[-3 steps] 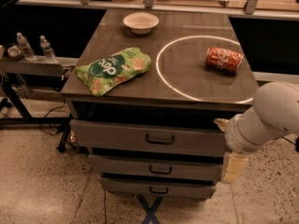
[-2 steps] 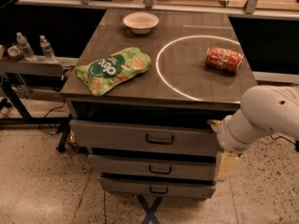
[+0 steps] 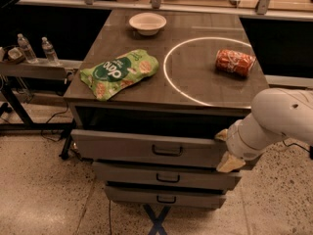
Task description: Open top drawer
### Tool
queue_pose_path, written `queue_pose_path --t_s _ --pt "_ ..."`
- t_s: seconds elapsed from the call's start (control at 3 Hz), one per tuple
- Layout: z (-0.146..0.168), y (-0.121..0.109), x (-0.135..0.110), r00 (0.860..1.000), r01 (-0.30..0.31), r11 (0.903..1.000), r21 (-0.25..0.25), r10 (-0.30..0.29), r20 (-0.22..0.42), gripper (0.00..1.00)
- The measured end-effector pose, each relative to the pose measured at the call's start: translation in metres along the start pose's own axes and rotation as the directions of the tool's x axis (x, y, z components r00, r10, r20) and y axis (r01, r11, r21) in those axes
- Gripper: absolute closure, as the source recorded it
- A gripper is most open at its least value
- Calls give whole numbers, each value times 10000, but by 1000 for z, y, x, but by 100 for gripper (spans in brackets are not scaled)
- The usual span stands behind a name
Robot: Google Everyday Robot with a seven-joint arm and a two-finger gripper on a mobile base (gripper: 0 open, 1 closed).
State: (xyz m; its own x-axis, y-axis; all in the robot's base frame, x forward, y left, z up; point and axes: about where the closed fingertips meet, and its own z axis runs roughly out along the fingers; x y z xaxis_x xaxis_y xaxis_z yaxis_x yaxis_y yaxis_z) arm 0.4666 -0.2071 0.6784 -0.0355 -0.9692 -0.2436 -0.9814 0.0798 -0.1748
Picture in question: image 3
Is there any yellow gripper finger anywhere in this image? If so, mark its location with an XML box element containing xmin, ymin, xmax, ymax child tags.
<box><xmin>214</xmin><ymin>129</ymin><xmax>228</xmax><ymax>141</ymax></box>
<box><xmin>216</xmin><ymin>152</ymin><xmax>246</xmax><ymax>173</ymax></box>

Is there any grey top drawer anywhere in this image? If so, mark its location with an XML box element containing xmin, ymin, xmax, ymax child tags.
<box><xmin>71</xmin><ymin>129</ymin><xmax>227</xmax><ymax>168</ymax></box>

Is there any grey drawer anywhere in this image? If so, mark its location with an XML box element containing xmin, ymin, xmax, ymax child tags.
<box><xmin>71</xmin><ymin>129</ymin><xmax>227</xmax><ymax>168</ymax></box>
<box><xmin>105</xmin><ymin>186</ymin><xmax>226</xmax><ymax>210</ymax></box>
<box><xmin>93</xmin><ymin>162</ymin><xmax>242</xmax><ymax>191</ymax></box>

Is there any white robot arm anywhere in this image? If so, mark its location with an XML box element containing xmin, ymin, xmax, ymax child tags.
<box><xmin>215</xmin><ymin>88</ymin><xmax>313</xmax><ymax>173</ymax></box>

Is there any grey middle drawer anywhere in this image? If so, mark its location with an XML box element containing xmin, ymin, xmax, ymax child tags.
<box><xmin>93</xmin><ymin>162</ymin><xmax>242</xmax><ymax>191</ymax></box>

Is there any grey drawer cabinet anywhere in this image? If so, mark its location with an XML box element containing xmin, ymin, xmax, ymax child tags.
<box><xmin>65</xmin><ymin>10</ymin><xmax>267</xmax><ymax>196</ymax></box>

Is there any grey bottom drawer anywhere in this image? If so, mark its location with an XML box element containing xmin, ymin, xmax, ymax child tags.
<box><xmin>105</xmin><ymin>186</ymin><xmax>226</xmax><ymax>210</ymax></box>

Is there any orange soda can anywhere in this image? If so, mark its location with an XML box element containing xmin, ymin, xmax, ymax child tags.
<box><xmin>215</xmin><ymin>49</ymin><xmax>256</xmax><ymax>77</ymax></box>

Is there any blue tape cross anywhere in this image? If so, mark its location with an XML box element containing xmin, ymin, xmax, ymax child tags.
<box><xmin>143</xmin><ymin>204</ymin><xmax>170</xmax><ymax>235</ymax></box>

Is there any green chip bag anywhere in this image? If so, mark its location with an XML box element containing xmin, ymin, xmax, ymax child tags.
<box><xmin>79</xmin><ymin>49</ymin><xmax>159</xmax><ymax>101</ymax></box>

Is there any white bowl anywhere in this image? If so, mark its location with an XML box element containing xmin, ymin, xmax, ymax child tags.
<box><xmin>129</xmin><ymin>13</ymin><xmax>167</xmax><ymax>36</ymax></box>

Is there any grey side table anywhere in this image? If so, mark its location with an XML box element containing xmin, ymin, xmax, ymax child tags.
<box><xmin>0</xmin><ymin>59</ymin><xmax>82</xmax><ymax>160</ymax></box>

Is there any right clear water bottle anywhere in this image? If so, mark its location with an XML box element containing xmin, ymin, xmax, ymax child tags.
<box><xmin>41</xmin><ymin>37</ymin><xmax>60</xmax><ymax>66</ymax></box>

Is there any clear water bottle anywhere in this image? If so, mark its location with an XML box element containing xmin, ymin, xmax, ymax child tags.
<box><xmin>18</xmin><ymin>33</ymin><xmax>38</xmax><ymax>64</ymax></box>
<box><xmin>41</xmin><ymin>37</ymin><xmax>60</xmax><ymax>66</ymax></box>

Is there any left clear water bottle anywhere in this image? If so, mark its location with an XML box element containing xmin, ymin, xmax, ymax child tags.
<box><xmin>18</xmin><ymin>33</ymin><xmax>38</xmax><ymax>64</ymax></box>

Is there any small bowl on side table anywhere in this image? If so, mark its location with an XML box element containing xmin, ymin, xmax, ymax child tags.
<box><xmin>3</xmin><ymin>46</ymin><xmax>24</xmax><ymax>65</ymax></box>

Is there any black floor cable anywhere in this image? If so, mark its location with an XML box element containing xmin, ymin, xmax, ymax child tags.
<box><xmin>282</xmin><ymin>139</ymin><xmax>313</xmax><ymax>154</ymax></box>

